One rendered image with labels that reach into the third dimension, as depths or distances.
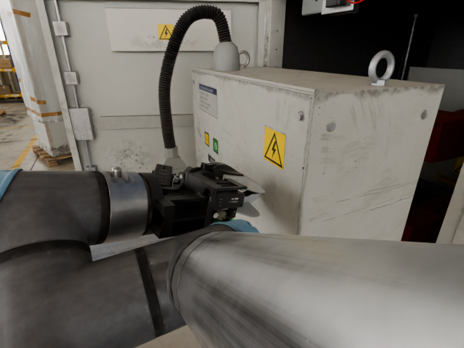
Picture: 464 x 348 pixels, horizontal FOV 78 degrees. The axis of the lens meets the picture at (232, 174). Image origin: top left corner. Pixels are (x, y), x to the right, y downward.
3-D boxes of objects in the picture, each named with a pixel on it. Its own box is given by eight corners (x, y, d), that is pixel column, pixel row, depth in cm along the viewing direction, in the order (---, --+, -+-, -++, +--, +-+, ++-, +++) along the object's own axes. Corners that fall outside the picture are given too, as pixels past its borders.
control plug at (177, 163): (166, 219, 79) (159, 160, 72) (162, 211, 83) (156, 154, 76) (192, 214, 82) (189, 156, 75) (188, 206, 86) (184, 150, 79)
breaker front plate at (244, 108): (277, 373, 50) (304, 96, 31) (197, 228, 91) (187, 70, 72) (283, 371, 51) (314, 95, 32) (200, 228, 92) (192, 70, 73)
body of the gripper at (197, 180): (239, 239, 38) (153, 257, 30) (203, 213, 44) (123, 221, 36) (252, 184, 36) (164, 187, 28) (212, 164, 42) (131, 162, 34)
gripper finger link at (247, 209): (276, 221, 45) (232, 228, 39) (250, 206, 49) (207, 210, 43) (281, 202, 44) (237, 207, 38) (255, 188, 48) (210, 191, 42)
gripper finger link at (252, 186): (281, 202, 44) (236, 207, 38) (255, 188, 48) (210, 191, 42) (286, 183, 43) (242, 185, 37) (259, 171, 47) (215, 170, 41)
